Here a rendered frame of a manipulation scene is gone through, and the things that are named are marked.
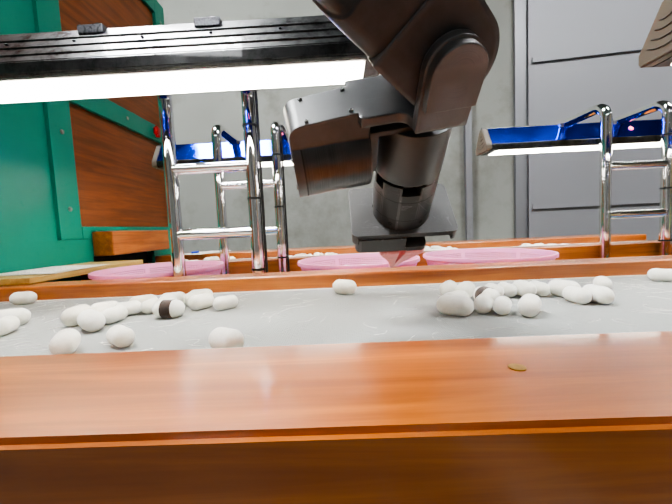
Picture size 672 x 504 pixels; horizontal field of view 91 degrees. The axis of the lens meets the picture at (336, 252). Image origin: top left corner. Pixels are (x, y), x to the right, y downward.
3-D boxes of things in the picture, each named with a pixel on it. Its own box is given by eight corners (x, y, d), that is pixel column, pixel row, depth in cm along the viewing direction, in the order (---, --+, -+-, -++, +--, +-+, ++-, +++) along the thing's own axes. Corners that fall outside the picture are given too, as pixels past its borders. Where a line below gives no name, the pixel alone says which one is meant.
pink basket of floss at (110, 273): (246, 306, 73) (243, 263, 73) (100, 336, 56) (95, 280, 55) (203, 292, 93) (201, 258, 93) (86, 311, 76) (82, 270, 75)
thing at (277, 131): (293, 294, 84) (283, 115, 81) (215, 297, 85) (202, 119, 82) (302, 281, 103) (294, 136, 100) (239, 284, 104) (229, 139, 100)
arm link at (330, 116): (501, 34, 17) (436, -20, 22) (275, 68, 16) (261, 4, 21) (447, 201, 26) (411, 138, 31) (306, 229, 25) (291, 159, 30)
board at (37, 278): (30, 284, 58) (29, 277, 58) (-53, 288, 58) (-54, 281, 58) (143, 263, 91) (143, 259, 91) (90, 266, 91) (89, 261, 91)
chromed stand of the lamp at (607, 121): (680, 278, 82) (686, 93, 79) (598, 281, 83) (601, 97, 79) (616, 268, 101) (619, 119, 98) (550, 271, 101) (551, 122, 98)
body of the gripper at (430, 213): (348, 201, 37) (347, 145, 31) (440, 195, 36) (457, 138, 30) (352, 248, 33) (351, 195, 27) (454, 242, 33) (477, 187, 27)
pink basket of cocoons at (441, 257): (593, 307, 59) (593, 255, 59) (444, 313, 60) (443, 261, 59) (515, 282, 86) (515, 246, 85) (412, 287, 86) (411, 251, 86)
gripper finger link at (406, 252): (351, 243, 43) (350, 191, 36) (406, 240, 43) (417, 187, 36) (355, 289, 39) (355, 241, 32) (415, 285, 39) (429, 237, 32)
